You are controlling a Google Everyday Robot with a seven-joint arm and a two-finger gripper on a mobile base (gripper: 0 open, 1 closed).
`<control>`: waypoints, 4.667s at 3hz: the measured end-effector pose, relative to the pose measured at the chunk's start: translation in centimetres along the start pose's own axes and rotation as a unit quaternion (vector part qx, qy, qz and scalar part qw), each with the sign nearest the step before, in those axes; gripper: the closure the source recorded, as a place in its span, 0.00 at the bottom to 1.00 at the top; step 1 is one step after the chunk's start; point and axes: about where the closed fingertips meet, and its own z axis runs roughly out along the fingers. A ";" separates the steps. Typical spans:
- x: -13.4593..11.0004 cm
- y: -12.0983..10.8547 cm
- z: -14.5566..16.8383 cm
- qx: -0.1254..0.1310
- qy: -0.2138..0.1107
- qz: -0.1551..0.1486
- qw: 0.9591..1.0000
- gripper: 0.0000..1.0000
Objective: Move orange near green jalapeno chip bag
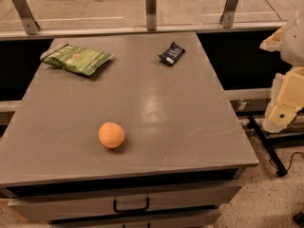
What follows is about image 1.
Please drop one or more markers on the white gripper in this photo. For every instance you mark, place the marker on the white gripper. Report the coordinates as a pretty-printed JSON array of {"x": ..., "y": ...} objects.
[{"x": 294, "y": 42}]

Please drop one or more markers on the orange fruit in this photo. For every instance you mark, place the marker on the orange fruit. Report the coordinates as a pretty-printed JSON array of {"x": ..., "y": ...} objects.
[{"x": 111, "y": 135}]

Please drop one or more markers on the green jalapeno chip bag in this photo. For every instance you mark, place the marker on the green jalapeno chip bag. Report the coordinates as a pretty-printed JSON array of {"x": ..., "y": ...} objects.
[{"x": 79, "y": 60}]

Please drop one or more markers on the black metal stand leg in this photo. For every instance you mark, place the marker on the black metal stand leg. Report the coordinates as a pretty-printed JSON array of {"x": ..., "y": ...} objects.
[{"x": 281, "y": 170}]

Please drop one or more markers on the dark blue snack packet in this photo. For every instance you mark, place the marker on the dark blue snack packet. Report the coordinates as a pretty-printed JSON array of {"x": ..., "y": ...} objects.
[{"x": 172, "y": 55}]

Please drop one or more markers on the grey drawer cabinet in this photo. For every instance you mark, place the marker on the grey drawer cabinet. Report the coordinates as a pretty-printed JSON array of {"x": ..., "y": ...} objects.
[{"x": 178, "y": 123}]

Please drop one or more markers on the upper grey drawer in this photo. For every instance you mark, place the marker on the upper grey drawer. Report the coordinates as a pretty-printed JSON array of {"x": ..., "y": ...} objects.
[{"x": 99, "y": 204}]

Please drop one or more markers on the grey drawer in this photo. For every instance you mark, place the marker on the grey drawer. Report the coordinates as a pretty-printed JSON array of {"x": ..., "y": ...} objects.
[
  {"x": 176, "y": 219},
  {"x": 99, "y": 204}
]

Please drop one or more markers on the lower grey drawer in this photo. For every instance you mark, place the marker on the lower grey drawer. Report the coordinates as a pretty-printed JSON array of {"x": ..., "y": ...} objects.
[{"x": 176, "y": 219}]

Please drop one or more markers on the right metal railing bracket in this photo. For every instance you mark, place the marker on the right metal railing bracket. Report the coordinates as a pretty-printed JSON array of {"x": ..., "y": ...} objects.
[{"x": 228, "y": 15}]

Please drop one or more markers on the metal railing bracket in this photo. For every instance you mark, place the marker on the metal railing bracket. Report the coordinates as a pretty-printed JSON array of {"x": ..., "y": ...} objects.
[
  {"x": 228, "y": 15},
  {"x": 31, "y": 27},
  {"x": 151, "y": 14}
]

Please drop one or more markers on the metal railing base rail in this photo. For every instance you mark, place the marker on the metal railing base rail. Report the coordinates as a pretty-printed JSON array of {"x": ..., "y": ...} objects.
[{"x": 86, "y": 32}]

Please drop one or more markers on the middle metal railing bracket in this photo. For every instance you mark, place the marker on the middle metal railing bracket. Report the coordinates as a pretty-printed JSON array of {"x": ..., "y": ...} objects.
[{"x": 151, "y": 14}]

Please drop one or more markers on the black drawer handle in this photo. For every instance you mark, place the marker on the black drawer handle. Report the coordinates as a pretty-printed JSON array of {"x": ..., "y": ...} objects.
[{"x": 131, "y": 206}]

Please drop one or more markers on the left metal railing bracket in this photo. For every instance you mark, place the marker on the left metal railing bracket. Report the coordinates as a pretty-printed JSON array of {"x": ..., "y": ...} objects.
[{"x": 31, "y": 27}]

